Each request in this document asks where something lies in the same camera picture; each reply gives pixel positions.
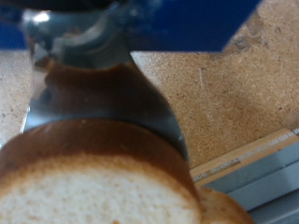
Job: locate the metal spatula with blue block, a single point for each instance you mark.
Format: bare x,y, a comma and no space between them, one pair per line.
102,93

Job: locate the white bread slice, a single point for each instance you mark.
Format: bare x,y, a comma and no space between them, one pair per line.
93,193

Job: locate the grey tray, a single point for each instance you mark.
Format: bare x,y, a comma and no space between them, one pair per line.
267,183

